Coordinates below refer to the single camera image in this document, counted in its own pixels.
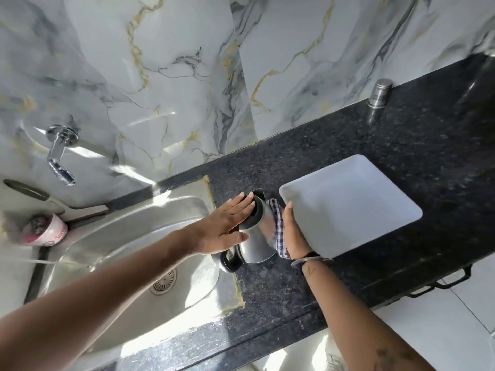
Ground black handled utensil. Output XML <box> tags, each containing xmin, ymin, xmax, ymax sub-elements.
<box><xmin>3</xmin><ymin>179</ymin><xmax>110</xmax><ymax>217</ymax></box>

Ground person's right hand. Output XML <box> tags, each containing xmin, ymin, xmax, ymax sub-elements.
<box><xmin>282</xmin><ymin>201</ymin><xmax>321</xmax><ymax>262</ymax></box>

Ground small steel canister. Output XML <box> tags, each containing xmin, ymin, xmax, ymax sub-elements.
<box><xmin>367</xmin><ymin>78</ymin><xmax>393</xmax><ymax>109</ymax></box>

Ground black drawer handle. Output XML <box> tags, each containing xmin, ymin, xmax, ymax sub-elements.
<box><xmin>405</xmin><ymin>265</ymin><xmax>473</xmax><ymax>299</ymax></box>

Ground stainless steel sink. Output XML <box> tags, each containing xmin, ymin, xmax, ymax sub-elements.
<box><xmin>34</xmin><ymin>184</ymin><xmax>247</xmax><ymax>356</ymax></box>

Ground round sink drain strainer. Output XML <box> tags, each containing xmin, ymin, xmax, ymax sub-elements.
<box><xmin>150</xmin><ymin>268</ymin><xmax>178</xmax><ymax>296</ymax></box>

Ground chrome wall tap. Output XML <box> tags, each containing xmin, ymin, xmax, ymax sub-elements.
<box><xmin>45</xmin><ymin>124</ymin><xmax>79</xmax><ymax>187</ymax></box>

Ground pink cup with scrubber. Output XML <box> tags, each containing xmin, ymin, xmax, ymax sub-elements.
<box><xmin>20</xmin><ymin>212</ymin><xmax>69</xmax><ymax>248</ymax></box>

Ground blue checked cloth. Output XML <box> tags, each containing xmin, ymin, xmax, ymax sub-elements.
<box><xmin>268</xmin><ymin>198</ymin><xmax>291</xmax><ymax>260</ymax></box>

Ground person's left forearm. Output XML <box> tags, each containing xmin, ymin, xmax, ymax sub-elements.
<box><xmin>0</xmin><ymin>229</ymin><xmax>196</xmax><ymax>371</ymax></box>

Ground steel kettle with black handle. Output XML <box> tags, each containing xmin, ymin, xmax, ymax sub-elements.
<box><xmin>211</xmin><ymin>188</ymin><xmax>287</xmax><ymax>274</ymax></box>

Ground person's right forearm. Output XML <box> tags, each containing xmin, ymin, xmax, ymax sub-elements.
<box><xmin>300</xmin><ymin>258</ymin><xmax>439</xmax><ymax>371</ymax></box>

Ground white plastic tray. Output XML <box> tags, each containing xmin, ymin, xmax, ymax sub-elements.
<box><xmin>279</xmin><ymin>154</ymin><xmax>423</xmax><ymax>259</ymax></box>

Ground person's left hand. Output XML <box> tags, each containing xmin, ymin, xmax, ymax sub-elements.
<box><xmin>185</xmin><ymin>192</ymin><xmax>256</xmax><ymax>256</ymax></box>

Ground thin wrist bracelet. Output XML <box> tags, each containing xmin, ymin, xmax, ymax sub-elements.
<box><xmin>290</xmin><ymin>252</ymin><xmax>335</xmax><ymax>267</ymax></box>

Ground person's light trousers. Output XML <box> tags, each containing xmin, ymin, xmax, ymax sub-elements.
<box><xmin>324</xmin><ymin>333</ymin><xmax>350</xmax><ymax>371</ymax></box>

